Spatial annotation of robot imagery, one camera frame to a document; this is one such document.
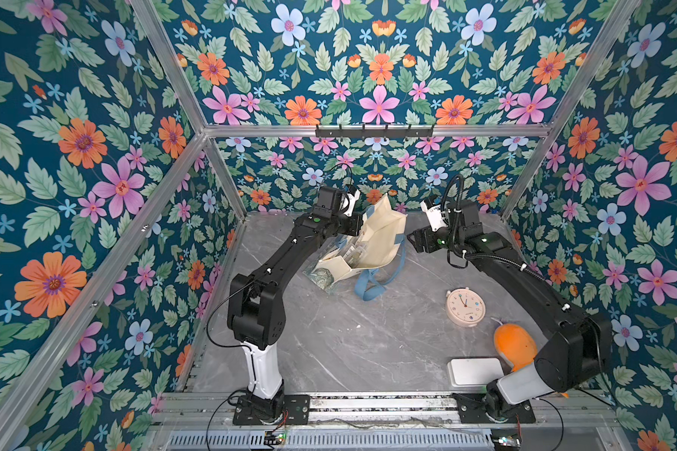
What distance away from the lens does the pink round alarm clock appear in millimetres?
891

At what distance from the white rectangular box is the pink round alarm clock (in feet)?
0.42

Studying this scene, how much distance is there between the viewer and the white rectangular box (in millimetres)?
766
